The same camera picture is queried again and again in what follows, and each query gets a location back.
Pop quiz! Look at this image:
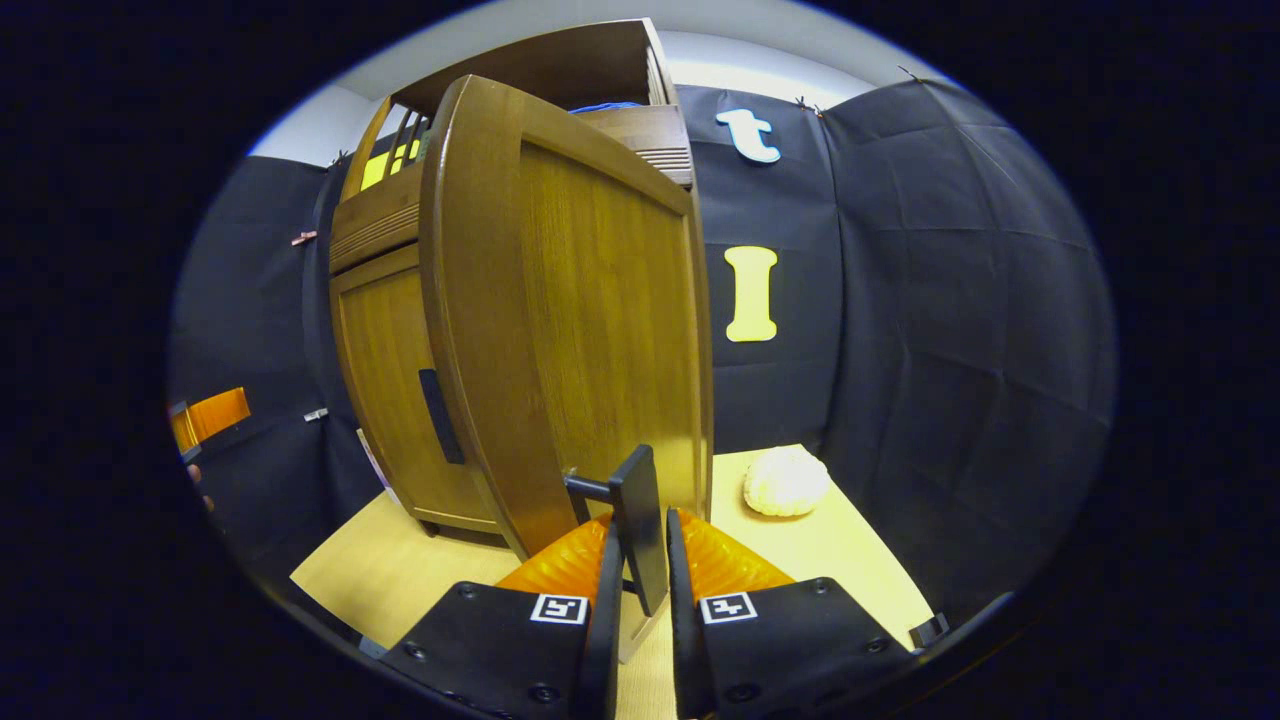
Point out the wooden cabinet door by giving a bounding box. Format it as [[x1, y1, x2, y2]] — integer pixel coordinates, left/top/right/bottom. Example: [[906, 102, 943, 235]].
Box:
[[420, 75, 715, 666], [330, 245, 501, 536]]

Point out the black backdrop cloth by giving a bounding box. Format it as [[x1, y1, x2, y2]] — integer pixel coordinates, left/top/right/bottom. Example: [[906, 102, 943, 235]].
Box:
[[168, 80, 1116, 641]]

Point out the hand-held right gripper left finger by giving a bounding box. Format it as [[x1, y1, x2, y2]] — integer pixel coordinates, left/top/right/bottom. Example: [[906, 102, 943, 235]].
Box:
[[378, 513, 629, 720]]

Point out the light purple book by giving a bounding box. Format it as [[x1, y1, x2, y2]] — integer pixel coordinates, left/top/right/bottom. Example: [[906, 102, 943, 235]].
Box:
[[357, 428, 401, 506]]

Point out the white ribbed ball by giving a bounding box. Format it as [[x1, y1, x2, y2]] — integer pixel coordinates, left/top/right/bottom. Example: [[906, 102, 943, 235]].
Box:
[[742, 446, 831, 518]]

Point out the wooden double-door shoe cabinet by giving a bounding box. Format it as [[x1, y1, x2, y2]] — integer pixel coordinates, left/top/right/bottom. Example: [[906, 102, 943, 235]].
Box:
[[328, 18, 696, 541]]

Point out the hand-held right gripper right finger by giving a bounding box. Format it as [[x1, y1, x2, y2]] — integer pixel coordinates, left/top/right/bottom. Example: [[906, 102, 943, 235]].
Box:
[[665, 507, 916, 720]]

